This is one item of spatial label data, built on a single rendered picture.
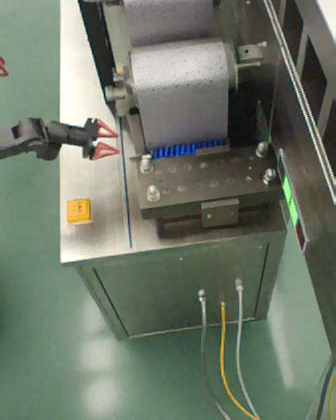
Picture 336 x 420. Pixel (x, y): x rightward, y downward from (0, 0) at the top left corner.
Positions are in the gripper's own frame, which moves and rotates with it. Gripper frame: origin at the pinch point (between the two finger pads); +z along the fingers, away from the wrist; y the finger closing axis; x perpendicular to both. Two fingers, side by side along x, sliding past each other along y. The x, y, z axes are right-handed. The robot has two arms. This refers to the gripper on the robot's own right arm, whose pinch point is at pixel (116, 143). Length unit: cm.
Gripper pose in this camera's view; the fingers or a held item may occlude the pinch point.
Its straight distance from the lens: 145.8
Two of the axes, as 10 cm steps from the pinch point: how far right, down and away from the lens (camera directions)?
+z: 9.0, 1.3, 4.1
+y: 1.1, 8.5, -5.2
